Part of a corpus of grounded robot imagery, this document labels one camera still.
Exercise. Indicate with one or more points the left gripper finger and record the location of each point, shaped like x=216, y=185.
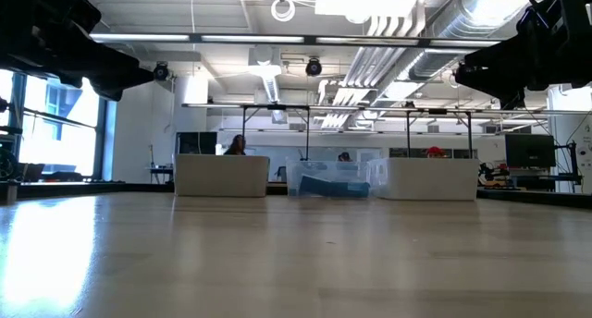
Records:
x=136, y=81
x=136, y=71

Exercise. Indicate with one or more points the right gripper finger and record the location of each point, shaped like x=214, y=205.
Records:
x=476, y=84
x=476, y=67

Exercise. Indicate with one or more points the dark blue rectangular block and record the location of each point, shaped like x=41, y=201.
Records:
x=314, y=187
x=357, y=190

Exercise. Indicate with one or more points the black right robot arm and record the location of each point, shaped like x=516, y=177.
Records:
x=564, y=40

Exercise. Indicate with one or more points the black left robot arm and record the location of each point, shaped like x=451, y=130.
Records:
x=37, y=22

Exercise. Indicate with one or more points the small black robot arm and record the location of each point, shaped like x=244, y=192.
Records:
x=490, y=172

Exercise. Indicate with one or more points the black round lamp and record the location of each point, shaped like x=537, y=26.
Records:
x=161, y=71
x=313, y=67

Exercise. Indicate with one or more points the person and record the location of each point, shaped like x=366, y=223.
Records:
x=237, y=145
x=344, y=157
x=435, y=151

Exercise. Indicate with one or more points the black computer monitor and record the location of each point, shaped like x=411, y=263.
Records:
x=196, y=142
x=529, y=150

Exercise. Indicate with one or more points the white plastic bin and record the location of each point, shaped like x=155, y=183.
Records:
x=425, y=179
x=222, y=177

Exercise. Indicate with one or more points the clear plastic bin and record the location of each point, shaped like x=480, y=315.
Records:
x=324, y=170

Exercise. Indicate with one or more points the black rig frame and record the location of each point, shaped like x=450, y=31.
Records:
x=307, y=138
x=470, y=138

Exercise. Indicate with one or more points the silver ventilation duct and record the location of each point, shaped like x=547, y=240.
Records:
x=462, y=13

